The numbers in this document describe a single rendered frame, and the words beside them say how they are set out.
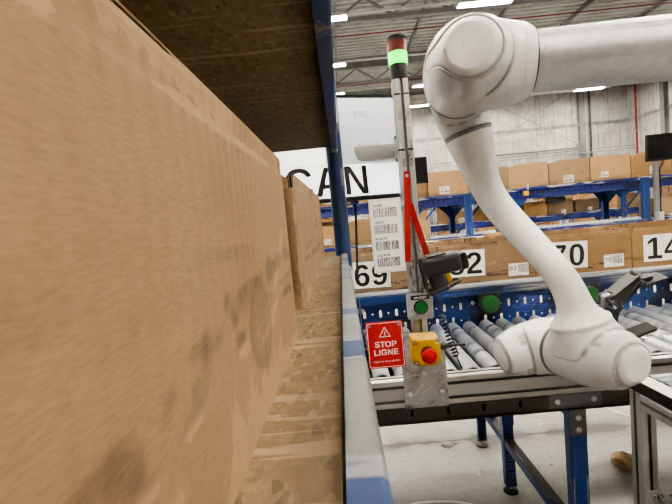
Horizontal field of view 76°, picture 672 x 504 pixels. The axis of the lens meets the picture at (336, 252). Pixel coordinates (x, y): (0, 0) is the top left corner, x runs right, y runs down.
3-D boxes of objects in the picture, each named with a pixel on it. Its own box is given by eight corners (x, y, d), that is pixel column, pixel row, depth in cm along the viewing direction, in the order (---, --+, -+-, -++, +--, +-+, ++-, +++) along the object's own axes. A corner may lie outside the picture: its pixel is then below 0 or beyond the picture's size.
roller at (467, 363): (467, 385, 121) (466, 368, 120) (429, 335, 173) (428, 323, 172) (485, 384, 121) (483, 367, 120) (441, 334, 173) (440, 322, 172)
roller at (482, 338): (513, 381, 121) (512, 364, 120) (461, 332, 172) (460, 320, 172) (531, 380, 121) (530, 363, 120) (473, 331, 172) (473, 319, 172)
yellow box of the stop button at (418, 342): (415, 369, 109) (413, 342, 108) (410, 358, 117) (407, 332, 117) (472, 364, 108) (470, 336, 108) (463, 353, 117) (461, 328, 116)
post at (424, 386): (405, 409, 118) (377, 79, 111) (403, 402, 122) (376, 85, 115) (449, 405, 117) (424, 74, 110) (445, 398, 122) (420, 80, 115)
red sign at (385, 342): (369, 369, 116) (365, 323, 115) (369, 368, 117) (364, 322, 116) (428, 364, 116) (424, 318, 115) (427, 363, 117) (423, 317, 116)
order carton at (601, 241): (536, 278, 175) (533, 237, 174) (508, 270, 205) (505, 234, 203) (633, 270, 175) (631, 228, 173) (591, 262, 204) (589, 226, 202)
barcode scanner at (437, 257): (475, 288, 109) (466, 248, 108) (429, 298, 110) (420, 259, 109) (467, 284, 116) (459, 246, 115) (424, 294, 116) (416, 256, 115)
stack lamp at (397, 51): (389, 62, 111) (387, 38, 110) (387, 69, 116) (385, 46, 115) (409, 60, 111) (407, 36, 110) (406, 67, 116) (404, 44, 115)
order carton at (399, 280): (344, 296, 177) (340, 255, 175) (343, 285, 206) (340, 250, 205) (439, 287, 176) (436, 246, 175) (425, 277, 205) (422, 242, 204)
